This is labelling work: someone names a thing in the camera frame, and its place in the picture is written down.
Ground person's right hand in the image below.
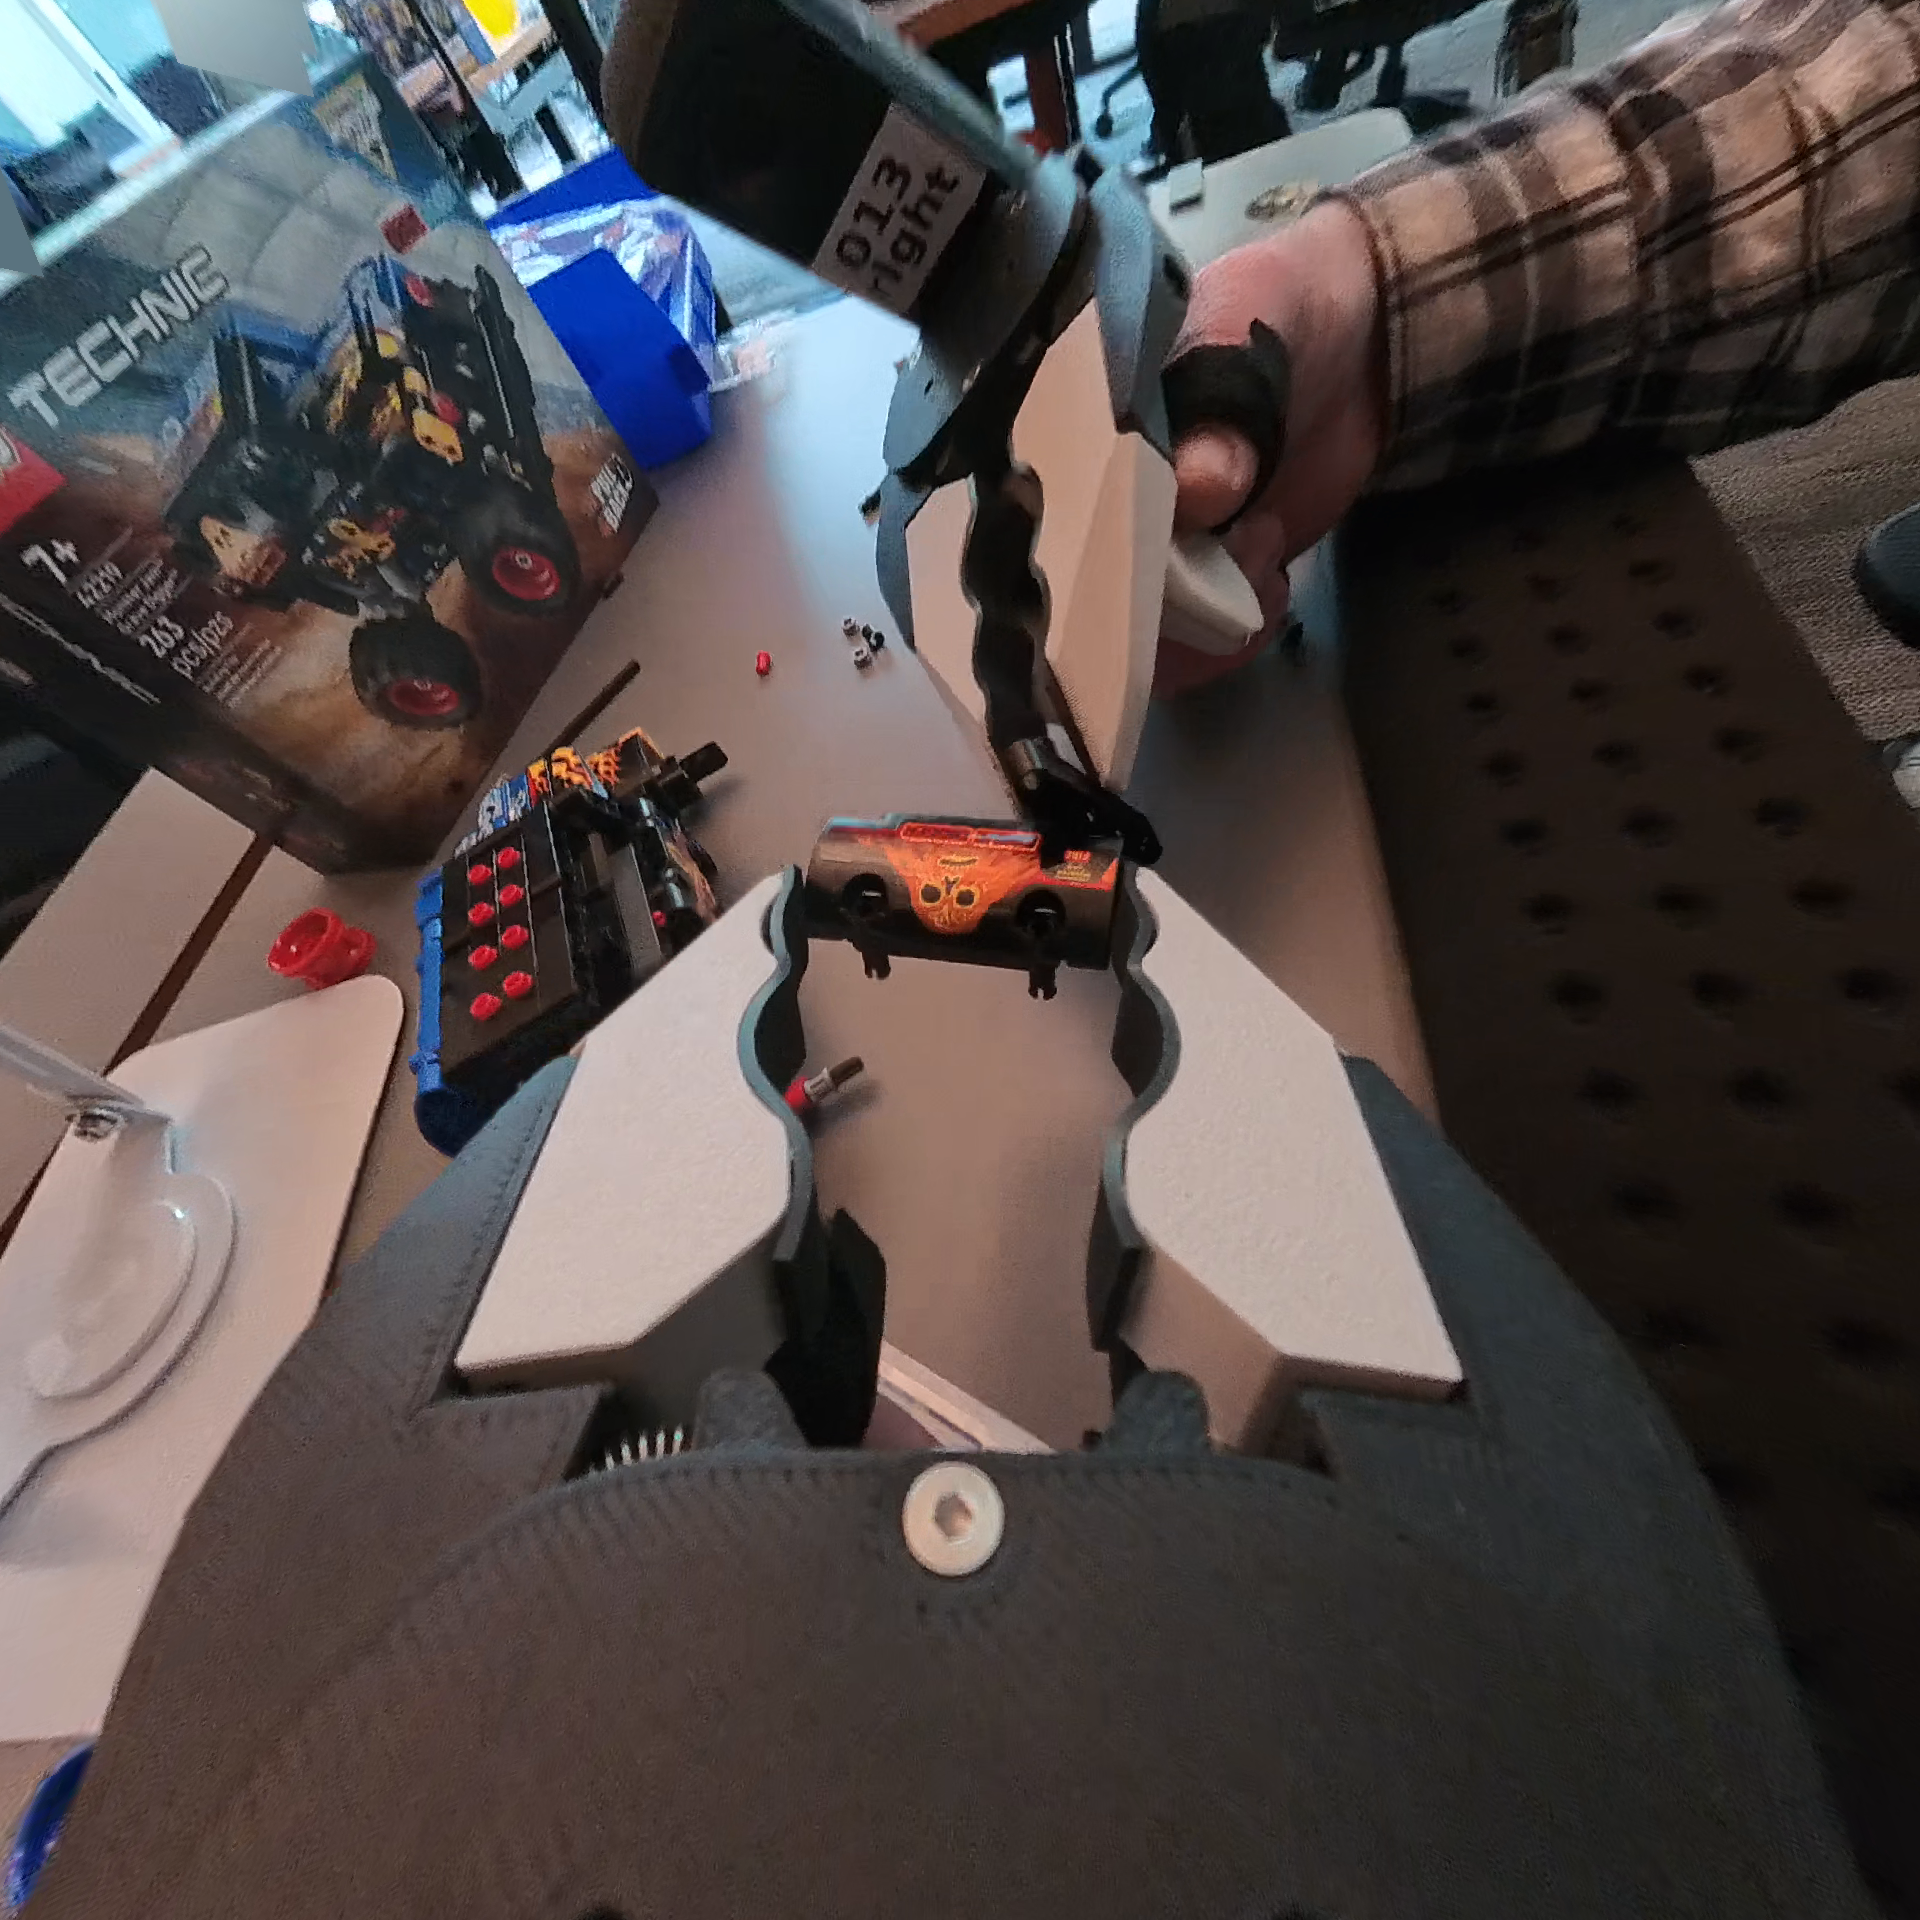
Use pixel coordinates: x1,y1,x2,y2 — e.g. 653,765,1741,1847
1149,206,1403,698

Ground large red wheel hub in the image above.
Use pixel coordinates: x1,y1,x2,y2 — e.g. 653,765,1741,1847
267,909,379,989

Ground blue wheel hub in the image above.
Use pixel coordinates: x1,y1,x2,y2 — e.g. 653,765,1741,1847
0,1747,96,1881

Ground flame-printed brick panel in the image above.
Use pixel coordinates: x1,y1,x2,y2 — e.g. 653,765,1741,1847
804,811,1135,999

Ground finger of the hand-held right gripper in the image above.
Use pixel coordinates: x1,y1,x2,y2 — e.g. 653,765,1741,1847
901,466,1071,802
999,301,1172,863

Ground white book stand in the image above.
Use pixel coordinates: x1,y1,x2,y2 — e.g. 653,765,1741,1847
0,977,406,1742

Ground monster truck set box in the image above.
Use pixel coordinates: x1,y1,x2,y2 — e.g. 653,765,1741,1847
0,91,662,873

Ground dark perforated panel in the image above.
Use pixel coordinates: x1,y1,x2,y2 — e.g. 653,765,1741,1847
1320,390,1920,1920

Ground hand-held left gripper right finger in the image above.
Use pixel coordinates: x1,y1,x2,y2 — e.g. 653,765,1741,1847
1088,855,1472,1442

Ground blue storage bin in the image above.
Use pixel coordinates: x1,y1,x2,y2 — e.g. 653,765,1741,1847
496,197,728,475

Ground scattered small brick pieces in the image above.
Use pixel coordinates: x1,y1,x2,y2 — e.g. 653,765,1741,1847
751,615,888,674

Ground blue black brick truck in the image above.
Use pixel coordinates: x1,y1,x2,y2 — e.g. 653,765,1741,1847
416,730,731,1156

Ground grey desk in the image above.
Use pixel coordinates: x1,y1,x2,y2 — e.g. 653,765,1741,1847
0,106,1443,1920

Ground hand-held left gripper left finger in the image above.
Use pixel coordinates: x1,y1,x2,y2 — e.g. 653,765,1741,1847
450,870,877,1442

